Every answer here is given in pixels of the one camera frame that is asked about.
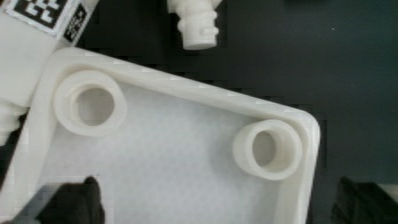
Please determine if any white desk tabletop tray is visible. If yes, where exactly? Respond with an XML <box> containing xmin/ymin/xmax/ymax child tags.
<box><xmin>0</xmin><ymin>48</ymin><xmax>321</xmax><ymax>224</ymax></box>

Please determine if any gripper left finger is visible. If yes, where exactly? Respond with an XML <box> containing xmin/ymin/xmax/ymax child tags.
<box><xmin>17</xmin><ymin>176</ymin><xmax>106</xmax><ymax>224</ymax></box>

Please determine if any white desk leg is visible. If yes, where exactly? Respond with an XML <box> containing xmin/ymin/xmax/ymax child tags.
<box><xmin>0</xmin><ymin>0</ymin><xmax>100</xmax><ymax>146</ymax></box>
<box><xmin>168</xmin><ymin>0</ymin><xmax>223</xmax><ymax>50</ymax></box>

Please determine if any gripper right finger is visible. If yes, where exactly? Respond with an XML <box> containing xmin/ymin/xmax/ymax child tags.
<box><xmin>331</xmin><ymin>177</ymin><xmax>398</xmax><ymax>224</ymax></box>

